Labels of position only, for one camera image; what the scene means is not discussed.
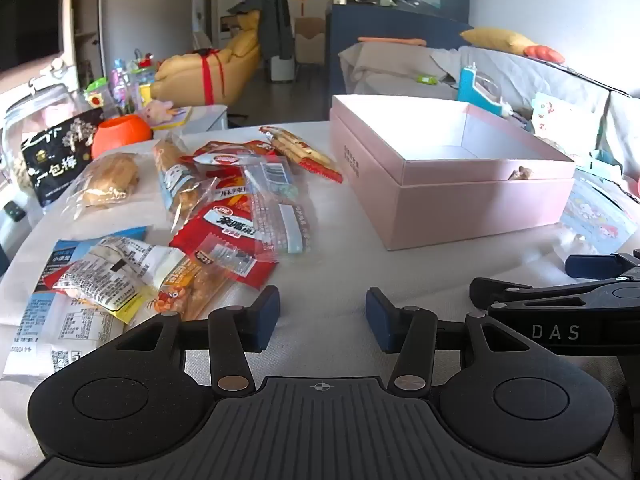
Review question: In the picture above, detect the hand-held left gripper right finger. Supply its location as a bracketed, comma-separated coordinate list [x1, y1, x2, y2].
[366, 287, 531, 393]

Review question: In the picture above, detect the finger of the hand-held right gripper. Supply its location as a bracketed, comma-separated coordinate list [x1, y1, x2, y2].
[469, 277, 618, 307]
[566, 249, 640, 281]

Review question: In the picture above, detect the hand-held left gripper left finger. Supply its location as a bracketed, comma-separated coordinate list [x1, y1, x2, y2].
[116, 286, 281, 395]

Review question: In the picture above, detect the orange yellow snack packet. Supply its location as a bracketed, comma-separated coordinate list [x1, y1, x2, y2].
[145, 255, 236, 321]

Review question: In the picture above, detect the pink cardboard box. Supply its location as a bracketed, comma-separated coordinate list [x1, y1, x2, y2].
[328, 94, 577, 252]

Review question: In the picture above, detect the long bread packet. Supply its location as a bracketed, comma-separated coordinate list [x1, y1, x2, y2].
[152, 135, 216, 231]

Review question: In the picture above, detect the blue white snack packet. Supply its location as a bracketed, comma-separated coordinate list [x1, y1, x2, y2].
[2, 225, 148, 378]

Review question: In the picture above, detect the cartoon sticker card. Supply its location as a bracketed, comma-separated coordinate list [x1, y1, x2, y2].
[559, 177, 640, 256]

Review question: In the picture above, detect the clear packet with barcode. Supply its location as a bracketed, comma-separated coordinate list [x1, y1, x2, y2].
[243, 155, 321, 261]

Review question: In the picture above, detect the large red snack packet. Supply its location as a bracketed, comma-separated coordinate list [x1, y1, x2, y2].
[170, 202, 278, 291]

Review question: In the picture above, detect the small red spicy snack packet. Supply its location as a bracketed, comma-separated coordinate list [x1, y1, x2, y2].
[210, 165, 266, 211]

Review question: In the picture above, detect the white red cartoon card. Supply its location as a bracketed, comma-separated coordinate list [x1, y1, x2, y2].
[530, 92, 606, 153]

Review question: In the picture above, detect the white packet with yellow edge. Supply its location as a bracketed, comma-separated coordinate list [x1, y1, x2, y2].
[52, 236, 186, 325]

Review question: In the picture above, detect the red packet with oval label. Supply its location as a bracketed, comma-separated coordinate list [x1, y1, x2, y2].
[192, 141, 278, 168]

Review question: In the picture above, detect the biscuit stick packet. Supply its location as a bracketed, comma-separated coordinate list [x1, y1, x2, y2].
[258, 126, 343, 184]

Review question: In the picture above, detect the grey sofa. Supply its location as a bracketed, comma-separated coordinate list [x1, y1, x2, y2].
[337, 40, 640, 181]

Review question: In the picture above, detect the teal toy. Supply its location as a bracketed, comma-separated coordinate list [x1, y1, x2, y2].
[456, 62, 516, 118]

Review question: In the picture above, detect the white side table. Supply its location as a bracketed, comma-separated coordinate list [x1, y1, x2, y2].
[150, 105, 229, 133]

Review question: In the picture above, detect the round bread packet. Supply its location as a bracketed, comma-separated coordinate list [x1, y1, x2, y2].
[65, 152, 151, 221]

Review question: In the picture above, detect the orange cushion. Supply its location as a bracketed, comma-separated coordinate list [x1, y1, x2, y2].
[522, 45, 566, 64]

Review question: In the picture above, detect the yellow book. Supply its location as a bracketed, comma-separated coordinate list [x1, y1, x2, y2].
[152, 107, 193, 128]

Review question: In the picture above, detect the orange pumpkin container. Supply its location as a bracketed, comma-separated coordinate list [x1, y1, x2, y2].
[91, 114, 152, 159]

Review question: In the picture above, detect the pink plush toy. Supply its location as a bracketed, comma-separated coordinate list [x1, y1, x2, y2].
[142, 99, 176, 124]

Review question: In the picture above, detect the yellow pillow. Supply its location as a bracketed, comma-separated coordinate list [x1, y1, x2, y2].
[460, 27, 538, 56]

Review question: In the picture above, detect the white air purifier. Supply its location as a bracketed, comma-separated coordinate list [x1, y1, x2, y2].
[269, 55, 296, 83]

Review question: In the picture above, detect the yellow beanbag sofa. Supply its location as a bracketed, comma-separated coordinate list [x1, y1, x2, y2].
[150, 12, 263, 106]

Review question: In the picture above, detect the black plum snack bag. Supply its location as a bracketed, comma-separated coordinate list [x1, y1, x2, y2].
[20, 107, 104, 209]

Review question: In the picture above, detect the orange bolster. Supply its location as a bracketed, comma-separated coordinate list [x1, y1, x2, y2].
[358, 36, 427, 47]

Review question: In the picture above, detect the pink drink bottle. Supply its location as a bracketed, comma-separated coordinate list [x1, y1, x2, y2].
[110, 58, 128, 106]

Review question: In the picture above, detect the beige chair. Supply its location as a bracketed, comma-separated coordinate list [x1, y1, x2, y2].
[295, 16, 326, 68]

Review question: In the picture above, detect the green yellow toy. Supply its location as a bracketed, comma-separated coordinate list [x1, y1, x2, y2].
[84, 77, 111, 111]

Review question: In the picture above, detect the blue cabinet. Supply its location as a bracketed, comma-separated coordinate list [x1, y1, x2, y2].
[327, 2, 473, 96]

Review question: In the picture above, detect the dark coat on rack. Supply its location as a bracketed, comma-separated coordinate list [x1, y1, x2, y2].
[229, 0, 296, 61]

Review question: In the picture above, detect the clear glass jar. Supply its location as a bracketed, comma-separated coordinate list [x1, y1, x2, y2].
[0, 80, 86, 196]

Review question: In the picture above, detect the black television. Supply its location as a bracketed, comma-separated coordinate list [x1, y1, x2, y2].
[0, 0, 66, 73]

